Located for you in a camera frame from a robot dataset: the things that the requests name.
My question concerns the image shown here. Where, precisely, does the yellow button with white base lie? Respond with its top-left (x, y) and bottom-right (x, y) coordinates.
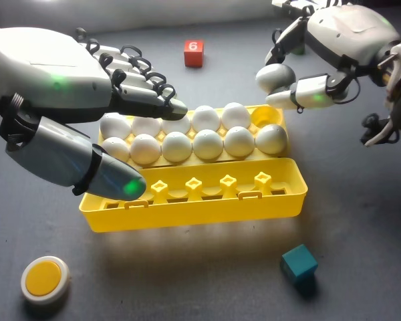
top-left (21, 255), bottom-right (71, 304)

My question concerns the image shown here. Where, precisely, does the white toy egg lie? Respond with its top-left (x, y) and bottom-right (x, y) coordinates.
top-left (255, 63), bottom-right (297, 96)
top-left (223, 126), bottom-right (256, 158)
top-left (190, 105), bottom-right (221, 133)
top-left (192, 128), bottom-right (224, 161)
top-left (255, 124), bottom-right (288, 155)
top-left (162, 131), bottom-right (193, 163)
top-left (130, 133), bottom-right (163, 165)
top-left (221, 102), bottom-right (252, 130)
top-left (100, 112), bottom-right (133, 140)
top-left (101, 136), bottom-right (131, 161)
top-left (132, 116), bottom-right (162, 137)
top-left (160, 116), bottom-right (192, 134)

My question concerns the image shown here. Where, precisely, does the yellow egg carton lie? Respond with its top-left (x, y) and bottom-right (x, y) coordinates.
top-left (78, 104), bottom-right (309, 233)

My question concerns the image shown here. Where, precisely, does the grey table cloth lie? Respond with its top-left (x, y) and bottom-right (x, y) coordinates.
top-left (0, 13), bottom-right (401, 321)

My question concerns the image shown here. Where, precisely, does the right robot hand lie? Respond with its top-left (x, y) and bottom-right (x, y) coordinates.
top-left (263, 0), bottom-right (401, 113)

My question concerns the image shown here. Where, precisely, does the red block with number six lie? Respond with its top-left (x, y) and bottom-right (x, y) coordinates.
top-left (183, 39), bottom-right (205, 68)

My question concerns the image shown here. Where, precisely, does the teal block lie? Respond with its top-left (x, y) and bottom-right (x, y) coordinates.
top-left (279, 243), bottom-right (319, 288)

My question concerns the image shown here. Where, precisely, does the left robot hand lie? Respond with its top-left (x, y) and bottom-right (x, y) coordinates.
top-left (0, 26), bottom-right (190, 203)

